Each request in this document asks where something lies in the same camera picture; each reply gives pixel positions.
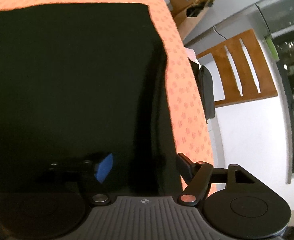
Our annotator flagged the wooden chair with slats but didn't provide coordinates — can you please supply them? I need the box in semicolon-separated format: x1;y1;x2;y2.
196;29;278;107

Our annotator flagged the black garment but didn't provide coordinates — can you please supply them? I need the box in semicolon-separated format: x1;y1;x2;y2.
0;2;184;240

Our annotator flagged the orange patterned tablecloth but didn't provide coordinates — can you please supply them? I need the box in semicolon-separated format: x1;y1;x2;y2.
0;0;215;190

